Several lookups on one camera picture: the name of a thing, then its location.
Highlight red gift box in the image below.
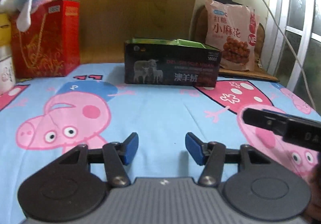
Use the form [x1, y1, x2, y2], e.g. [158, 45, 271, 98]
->
[10, 0, 80, 78]

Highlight blue cartoon pig bedsheet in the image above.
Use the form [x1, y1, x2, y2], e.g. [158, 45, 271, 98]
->
[1, 64, 320, 223]

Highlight pink snack bag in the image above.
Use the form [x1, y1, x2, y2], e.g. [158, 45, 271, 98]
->
[205, 0, 260, 71]

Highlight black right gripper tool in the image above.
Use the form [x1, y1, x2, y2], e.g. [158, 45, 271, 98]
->
[242, 108, 320, 152]

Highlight black open cardboard box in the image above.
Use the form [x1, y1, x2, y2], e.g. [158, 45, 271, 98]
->
[124, 38, 222, 87]

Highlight white window frame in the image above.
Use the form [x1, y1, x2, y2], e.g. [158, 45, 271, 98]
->
[261, 0, 320, 100]

